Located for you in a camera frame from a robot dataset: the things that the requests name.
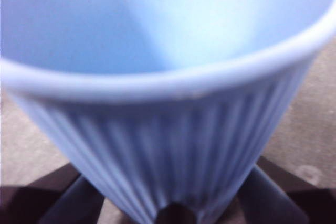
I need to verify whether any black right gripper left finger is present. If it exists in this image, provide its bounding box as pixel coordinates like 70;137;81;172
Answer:
0;165;106;224

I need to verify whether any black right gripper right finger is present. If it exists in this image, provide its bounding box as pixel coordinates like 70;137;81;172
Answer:
235;155;336;224

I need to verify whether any blue ribbed plastic cup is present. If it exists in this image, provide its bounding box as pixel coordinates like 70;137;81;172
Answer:
0;0;336;224

